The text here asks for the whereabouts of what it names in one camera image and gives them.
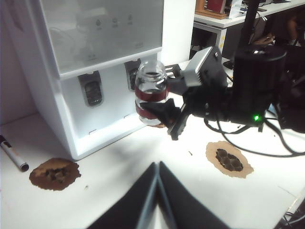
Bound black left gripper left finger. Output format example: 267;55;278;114
87;162;159;229

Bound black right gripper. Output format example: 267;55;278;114
140;77;236;141

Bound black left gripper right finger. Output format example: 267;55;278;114
158;161;231;229

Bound clear bottle with red belts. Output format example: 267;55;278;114
134;60;171;127

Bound white AUX water dispenser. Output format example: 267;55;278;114
9;0;165;161

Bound large brown patch, dark pieces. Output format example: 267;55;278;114
205;140;254;179

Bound brown patch with dark lumps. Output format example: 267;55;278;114
29;157;82;192

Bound wooden tray box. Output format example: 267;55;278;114
195;0;230;19

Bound white office desk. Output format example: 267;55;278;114
193;0;305;58

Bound dark vertical pole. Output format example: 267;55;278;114
242;0;260;50

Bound black marker pen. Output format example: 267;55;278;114
0;135;30;173

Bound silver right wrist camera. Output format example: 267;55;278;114
182;45;227;88

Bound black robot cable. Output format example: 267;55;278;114
203;104;305;158

